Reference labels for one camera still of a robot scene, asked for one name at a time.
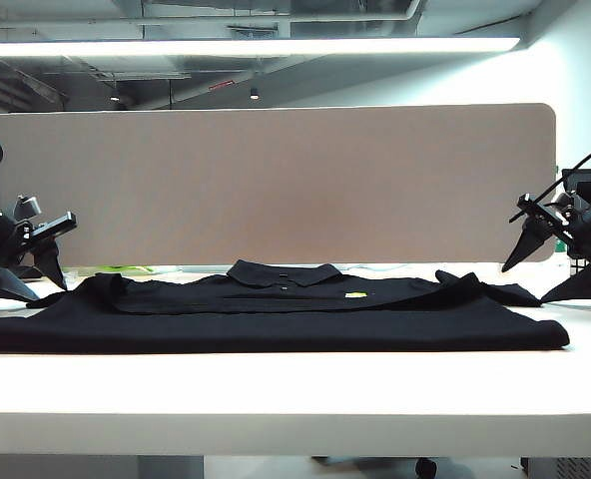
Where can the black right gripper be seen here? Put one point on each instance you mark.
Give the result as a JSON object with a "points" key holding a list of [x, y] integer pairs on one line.
{"points": [[590, 224]]}

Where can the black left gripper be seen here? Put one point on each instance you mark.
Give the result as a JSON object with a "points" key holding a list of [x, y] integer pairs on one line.
{"points": [[31, 237]]}

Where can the black polo shirt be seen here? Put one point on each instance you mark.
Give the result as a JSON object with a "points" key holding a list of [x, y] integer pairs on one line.
{"points": [[275, 329]]}

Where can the white bottle green label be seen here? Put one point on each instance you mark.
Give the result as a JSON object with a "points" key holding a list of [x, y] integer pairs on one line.
{"points": [[559, 245]]}

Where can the bright green flat object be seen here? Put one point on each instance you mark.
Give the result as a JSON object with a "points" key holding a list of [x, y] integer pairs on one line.
{"points": [[126, 269]]}

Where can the small pendant ceiling lamp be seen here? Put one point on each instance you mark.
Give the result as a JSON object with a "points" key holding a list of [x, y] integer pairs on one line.
{"points": [[254, 93], [115, 97]]}

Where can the grey vented cabinet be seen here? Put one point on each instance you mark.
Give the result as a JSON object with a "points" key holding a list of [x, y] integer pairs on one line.
{"points": [[570, 469]]}

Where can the black chair wheel base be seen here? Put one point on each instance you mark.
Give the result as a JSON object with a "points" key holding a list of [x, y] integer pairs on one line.
{"points": [[425, 469]]}

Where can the beige desk divider panel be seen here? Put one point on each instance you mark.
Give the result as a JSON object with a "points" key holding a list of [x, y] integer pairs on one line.
{"points": [[275, 184]]}

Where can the red ceiling sign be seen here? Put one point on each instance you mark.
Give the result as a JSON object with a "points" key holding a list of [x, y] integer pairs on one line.
{"points": [[221, 85]]}

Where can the long white ceiling light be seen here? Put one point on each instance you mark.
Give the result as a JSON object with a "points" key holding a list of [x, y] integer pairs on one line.
{"points": [[225, 46]]}

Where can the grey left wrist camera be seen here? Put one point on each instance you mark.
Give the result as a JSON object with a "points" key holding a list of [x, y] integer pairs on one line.
{"points": [[28, 205]]}

